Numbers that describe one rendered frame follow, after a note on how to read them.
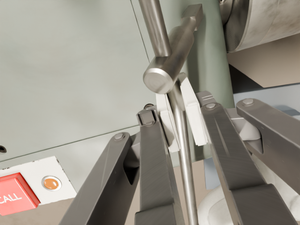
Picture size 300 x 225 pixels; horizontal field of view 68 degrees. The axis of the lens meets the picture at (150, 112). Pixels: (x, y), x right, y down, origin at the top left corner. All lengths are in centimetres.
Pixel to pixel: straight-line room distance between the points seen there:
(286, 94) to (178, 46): 79
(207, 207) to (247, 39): 59
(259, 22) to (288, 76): 150
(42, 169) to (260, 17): 35
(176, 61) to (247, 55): 150
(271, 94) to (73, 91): 75
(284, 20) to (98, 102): 26
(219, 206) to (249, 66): 112
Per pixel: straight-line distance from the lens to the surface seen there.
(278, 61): 175
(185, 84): 16
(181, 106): 18
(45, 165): 34
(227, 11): 37
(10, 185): 37
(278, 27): 36
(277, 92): 91
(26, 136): 33
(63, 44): 26
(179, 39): 18
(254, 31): 34
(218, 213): 77
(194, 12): 22
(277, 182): 74
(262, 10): 32
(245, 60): 166
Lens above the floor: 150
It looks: 65 degrees down
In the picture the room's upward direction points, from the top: 179 degrees counter-clockwise
